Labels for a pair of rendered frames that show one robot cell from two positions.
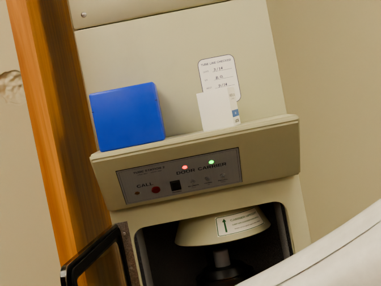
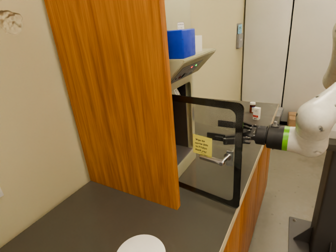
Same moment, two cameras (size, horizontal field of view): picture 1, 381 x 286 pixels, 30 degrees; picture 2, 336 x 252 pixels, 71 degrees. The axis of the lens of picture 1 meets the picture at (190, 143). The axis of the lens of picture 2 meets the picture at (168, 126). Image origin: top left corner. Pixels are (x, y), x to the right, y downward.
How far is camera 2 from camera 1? 111 cm
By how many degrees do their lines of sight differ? 59
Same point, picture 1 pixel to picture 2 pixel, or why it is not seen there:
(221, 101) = (200, 40)
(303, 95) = not seen: hidden behind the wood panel
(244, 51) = (185, 22)
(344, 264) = not seen: outside the picture
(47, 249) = (42, 124)
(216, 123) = (197, 49)
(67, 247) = (170, 104)
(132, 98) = (191, 34)
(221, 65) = (181, 26)
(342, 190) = not seen: hidden behind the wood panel
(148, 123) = (193, 47)
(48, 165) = (166, 64)
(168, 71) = (171, 25)
